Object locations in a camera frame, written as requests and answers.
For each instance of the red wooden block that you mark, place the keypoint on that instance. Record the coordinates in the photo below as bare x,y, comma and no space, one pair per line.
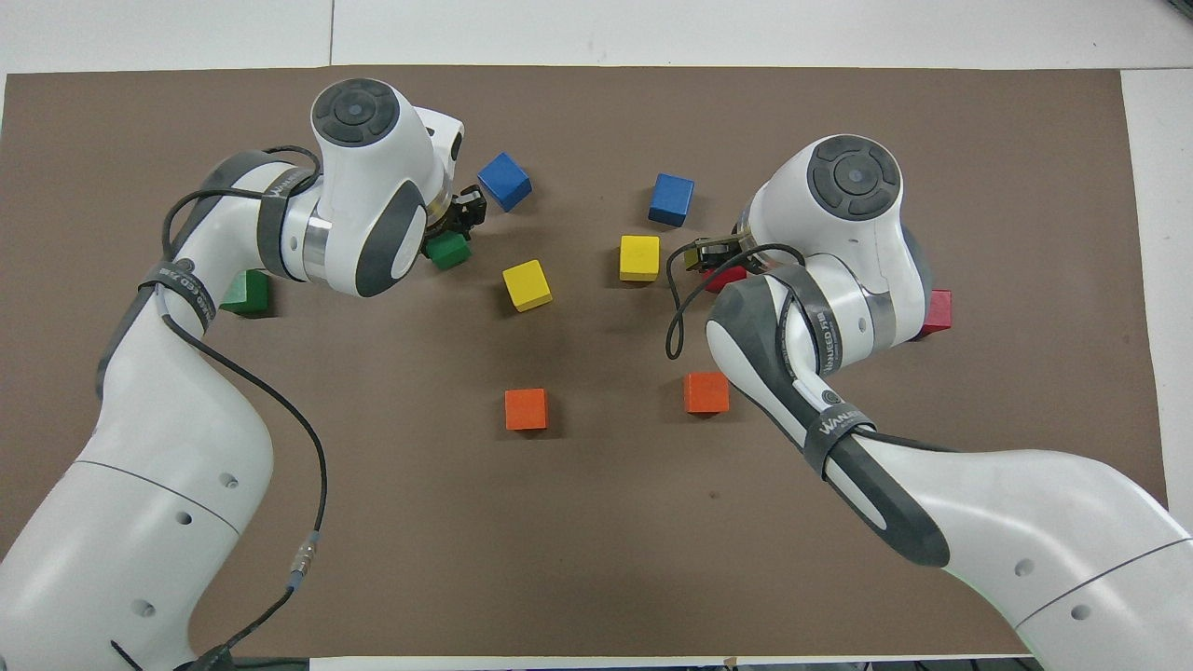
727,278
937,310

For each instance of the brown table mat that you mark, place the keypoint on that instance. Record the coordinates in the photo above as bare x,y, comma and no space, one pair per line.
596,522

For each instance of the blue wooden block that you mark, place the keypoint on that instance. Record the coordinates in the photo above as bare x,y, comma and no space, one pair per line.
671,198
504,181

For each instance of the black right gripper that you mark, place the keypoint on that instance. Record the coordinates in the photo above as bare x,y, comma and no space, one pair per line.
736,253

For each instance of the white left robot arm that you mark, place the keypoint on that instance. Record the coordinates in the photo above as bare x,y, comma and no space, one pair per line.
140,522

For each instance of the yellow wooden block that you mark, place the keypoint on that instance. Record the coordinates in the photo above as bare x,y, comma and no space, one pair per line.
639,258
527,284

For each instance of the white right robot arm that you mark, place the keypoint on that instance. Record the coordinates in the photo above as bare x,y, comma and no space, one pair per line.
1025,531

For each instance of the orange wooden block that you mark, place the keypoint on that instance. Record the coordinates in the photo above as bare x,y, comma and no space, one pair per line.
527,409
706,392

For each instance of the green wooden block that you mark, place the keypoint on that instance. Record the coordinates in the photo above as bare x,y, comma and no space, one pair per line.
449,253
247,294

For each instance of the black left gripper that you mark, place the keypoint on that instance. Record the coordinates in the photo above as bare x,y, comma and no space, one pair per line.
445,219

